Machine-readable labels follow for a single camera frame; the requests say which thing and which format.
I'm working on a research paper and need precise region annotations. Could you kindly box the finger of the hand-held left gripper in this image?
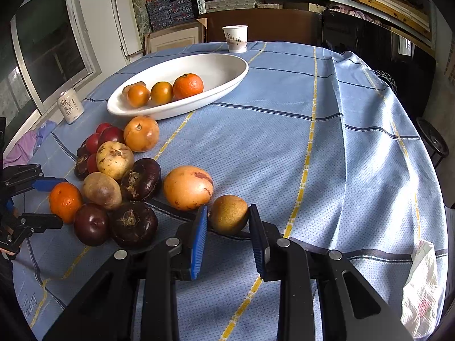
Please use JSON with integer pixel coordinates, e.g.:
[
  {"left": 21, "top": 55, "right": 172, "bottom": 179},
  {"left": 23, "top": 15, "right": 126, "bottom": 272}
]
[
  {"left": 2, "top": 163, "right": 69, "bottom": 194},
  {"left": 0, "top": 213, "right": 64, "bottom": 253}
]

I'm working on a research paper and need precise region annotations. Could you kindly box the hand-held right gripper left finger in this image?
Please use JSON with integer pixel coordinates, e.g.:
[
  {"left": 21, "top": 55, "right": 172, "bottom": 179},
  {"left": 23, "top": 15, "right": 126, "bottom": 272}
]
[{"left": 43, "top": 204, "right": 208, "bottom": 341}]

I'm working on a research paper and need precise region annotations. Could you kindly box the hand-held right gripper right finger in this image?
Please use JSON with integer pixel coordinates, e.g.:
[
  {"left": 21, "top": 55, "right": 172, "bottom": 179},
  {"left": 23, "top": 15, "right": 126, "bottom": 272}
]
[{"left": 248, "top": 204, "right": 415, "bottom": 341}]

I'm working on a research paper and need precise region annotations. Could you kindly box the tangerine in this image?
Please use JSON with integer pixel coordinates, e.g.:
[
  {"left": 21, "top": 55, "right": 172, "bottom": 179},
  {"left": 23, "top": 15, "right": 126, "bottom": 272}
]
[
  {"left": 49, "top": 182, "right": 83, "bottom": 224},
  {"left": 173, "top": 73, "right": 204, "bottom": 100}
]

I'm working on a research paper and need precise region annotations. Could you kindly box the brown kiwi fruit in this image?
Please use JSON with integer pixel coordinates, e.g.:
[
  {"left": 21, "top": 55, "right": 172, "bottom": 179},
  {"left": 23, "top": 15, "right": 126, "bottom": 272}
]
[{"left": 208, "top": 195, "right": 249, "bottom": 236}]

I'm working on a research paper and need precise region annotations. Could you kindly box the dark purple plum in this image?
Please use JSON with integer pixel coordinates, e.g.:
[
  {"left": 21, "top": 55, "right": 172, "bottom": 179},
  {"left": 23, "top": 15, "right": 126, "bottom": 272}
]
[{"left": 73, "top": 203, "right": 111, "bottom": 247}]

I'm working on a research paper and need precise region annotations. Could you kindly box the brown round fruit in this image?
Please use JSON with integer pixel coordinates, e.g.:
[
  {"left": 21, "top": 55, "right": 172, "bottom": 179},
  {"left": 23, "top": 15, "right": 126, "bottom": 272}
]
[{"left": 83, "top": 172, "right": 122, "bottom": 210}]

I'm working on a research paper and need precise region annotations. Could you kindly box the yellow pomegranate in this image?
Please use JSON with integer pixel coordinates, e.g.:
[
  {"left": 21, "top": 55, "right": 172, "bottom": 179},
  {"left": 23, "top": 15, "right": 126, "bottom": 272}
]
[{"left": 96, "top": 141, "right": 135, "bottom": 181}]

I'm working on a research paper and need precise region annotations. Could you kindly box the orange pomegranate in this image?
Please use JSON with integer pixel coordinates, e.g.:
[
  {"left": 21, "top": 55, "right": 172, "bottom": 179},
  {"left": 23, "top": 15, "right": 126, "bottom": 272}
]
[{"left": 123, "top": 115, "right": 160, "bottom": 153}]

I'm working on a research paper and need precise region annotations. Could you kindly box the white oval bowl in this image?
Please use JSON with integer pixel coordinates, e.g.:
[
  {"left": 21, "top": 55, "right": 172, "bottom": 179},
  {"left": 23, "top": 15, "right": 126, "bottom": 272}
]
[{"left": 107, "top": 53, "right": 249, "bottom": 120}]

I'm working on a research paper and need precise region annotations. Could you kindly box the purple cloth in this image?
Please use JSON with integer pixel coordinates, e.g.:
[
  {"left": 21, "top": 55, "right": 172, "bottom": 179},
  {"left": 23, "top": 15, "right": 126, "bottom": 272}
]
[{"left": 3, "top": 121, "right": 57, "bottom": 167}]

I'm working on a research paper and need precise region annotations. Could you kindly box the large orange passion fruit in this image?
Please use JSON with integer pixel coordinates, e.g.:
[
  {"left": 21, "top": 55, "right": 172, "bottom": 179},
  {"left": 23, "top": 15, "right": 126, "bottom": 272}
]
[{"left": 163, "top": 166, "right": 214, "bottom": 211}]

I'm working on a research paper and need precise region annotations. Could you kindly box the blue striped tablecloth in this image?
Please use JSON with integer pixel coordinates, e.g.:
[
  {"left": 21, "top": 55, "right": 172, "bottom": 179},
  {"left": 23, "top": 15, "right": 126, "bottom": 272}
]
[{"left": 12, "top": 41, "right": 449, "bottom": 341}]

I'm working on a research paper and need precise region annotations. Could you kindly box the white framed window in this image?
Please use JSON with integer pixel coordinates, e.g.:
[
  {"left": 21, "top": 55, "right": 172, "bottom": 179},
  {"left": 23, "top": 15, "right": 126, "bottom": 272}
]
[{"left": 0, "top": 0, "right": 104, "bottom": 128}]

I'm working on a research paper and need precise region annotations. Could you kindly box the orange persimmon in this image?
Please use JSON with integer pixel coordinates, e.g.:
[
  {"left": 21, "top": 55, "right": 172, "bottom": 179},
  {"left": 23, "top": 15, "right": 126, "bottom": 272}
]
[
  {"left": 150, "top": 81, "right": 174, "bottom": 105},
  {"left": 127, "top": 84, "right": 150, "bottom": 108}
]

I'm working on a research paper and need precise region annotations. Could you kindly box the pale orange fruit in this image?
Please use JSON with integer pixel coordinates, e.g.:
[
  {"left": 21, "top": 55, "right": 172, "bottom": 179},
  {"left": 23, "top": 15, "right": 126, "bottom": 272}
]
[{"left": 123, "top": 82, "right": 147, "bottom": 96}]

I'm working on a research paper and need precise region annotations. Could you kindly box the crumpled white tissue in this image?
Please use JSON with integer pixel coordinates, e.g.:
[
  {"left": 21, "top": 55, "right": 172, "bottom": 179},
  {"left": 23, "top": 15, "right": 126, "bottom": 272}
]
[{"left": 401, "top": 240, "right": 439, "bottom": 336}]

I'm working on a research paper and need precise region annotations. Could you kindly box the green marbled board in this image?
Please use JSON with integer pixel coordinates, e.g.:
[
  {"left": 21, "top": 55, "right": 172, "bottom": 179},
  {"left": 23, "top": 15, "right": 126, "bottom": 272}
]
[{"left": 129, "top": 0, "right": 152, "bottom": 43}]

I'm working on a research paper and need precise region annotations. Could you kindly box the black round stool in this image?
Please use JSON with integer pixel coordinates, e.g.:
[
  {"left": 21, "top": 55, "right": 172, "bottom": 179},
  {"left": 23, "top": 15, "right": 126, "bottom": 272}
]
[{"left": 416, "top": 117, "right": 449, "bottom": 167}]

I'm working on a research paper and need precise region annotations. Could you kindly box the white paper cup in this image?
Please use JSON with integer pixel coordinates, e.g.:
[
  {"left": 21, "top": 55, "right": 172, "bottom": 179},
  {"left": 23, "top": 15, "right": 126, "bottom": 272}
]
[{"left": 222, "top": 25, "right": 248, "bottom": 54}]

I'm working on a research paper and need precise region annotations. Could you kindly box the stack of blue patterned boxes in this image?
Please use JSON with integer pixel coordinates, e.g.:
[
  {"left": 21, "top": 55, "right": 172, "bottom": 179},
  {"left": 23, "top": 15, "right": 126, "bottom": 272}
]
[{"left": 144, "top": 0, "right": 198, "bottom": 31}]

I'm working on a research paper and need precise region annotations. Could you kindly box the brown wooden cabinet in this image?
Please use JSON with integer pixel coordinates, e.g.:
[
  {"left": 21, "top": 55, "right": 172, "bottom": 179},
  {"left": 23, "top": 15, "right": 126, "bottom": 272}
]
[{"left": 204, "top": 7, "right": 322, "bottom": 47}]

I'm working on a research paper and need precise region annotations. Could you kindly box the stack of wooden frames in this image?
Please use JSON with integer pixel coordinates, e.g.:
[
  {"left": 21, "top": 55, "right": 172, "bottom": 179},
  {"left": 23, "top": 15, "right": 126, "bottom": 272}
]
[{"left": 350, "top": 0, "right": 432, "bottom": 31}]

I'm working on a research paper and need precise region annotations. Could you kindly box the white wall trunking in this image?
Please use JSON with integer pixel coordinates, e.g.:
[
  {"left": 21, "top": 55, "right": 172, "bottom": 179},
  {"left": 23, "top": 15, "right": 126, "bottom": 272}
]
[{"left": 109, "top": 0, "right": 143, "bottom": 57}]

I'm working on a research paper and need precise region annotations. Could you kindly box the light wooden picture frame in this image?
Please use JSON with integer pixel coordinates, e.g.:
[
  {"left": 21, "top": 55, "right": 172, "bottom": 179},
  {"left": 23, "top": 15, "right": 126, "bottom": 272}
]
[{"left": 144, "top": 21, "right": 207, "bottom": 55}]

